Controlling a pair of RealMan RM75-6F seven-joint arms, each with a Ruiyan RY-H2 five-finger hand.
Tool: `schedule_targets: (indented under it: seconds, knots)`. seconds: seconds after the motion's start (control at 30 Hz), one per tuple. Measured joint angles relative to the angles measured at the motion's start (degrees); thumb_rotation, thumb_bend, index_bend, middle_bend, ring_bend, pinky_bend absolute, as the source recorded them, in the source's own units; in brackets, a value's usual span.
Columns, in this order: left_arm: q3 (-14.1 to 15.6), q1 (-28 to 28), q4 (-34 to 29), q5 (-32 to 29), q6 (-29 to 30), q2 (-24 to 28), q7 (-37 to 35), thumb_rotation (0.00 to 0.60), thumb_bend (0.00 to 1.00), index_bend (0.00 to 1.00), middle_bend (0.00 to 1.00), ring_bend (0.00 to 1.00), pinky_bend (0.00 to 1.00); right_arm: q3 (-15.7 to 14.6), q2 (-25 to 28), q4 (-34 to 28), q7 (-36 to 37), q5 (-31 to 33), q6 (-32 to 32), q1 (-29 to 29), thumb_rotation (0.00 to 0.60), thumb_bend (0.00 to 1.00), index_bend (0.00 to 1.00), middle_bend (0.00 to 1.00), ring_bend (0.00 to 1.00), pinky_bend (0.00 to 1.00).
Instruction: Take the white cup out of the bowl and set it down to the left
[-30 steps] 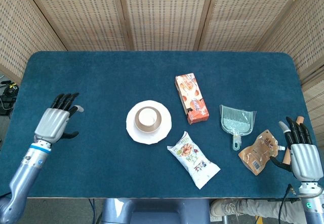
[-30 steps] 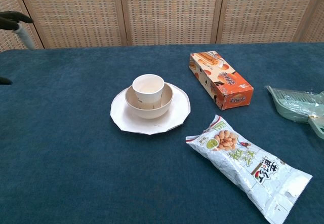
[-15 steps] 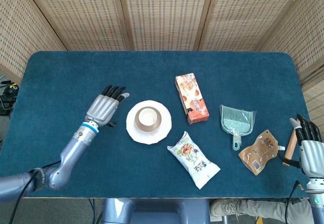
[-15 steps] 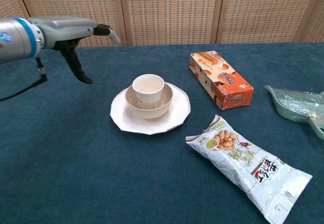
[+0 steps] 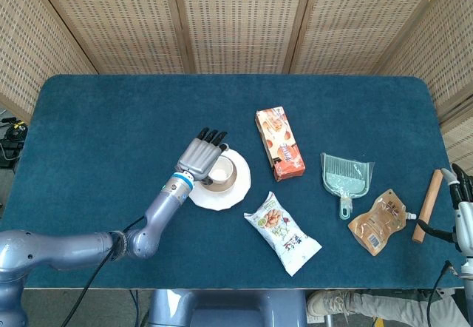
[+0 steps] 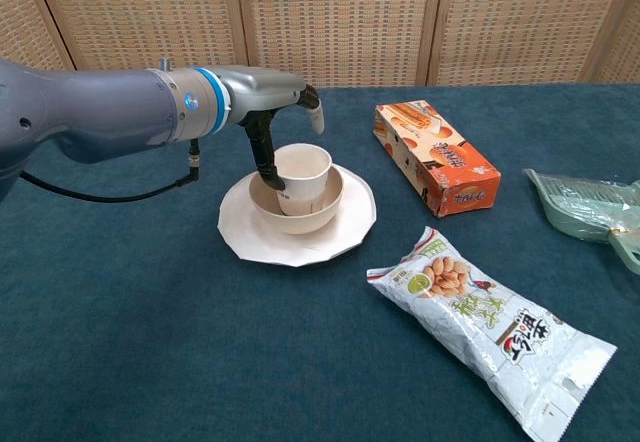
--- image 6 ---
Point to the grey black left robot hand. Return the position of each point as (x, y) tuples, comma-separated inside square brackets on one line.
[(267, 93)]

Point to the white paper cup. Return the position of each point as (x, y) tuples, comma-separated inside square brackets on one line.
[(303, 176)]

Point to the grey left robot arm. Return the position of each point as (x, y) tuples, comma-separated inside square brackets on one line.
[(90, 107)]

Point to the beige bowl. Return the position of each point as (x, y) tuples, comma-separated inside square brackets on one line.
[(310, 212)]

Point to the woven folding screen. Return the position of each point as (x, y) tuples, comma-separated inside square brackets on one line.
[(340, 22)]

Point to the white paper plate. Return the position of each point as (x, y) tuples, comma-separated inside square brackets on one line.
[(245, 234)]

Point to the orange biscuit box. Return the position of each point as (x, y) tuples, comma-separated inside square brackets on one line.
[(440, 162)]

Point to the teal tablecloth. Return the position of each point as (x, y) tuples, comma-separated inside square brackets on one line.
[(150, 337)]

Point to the white peanut snack bag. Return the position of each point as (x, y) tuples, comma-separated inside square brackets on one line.
[(480, 322)]

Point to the green dustpan in plastic wrap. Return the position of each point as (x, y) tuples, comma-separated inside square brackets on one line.
[(585, 207)]

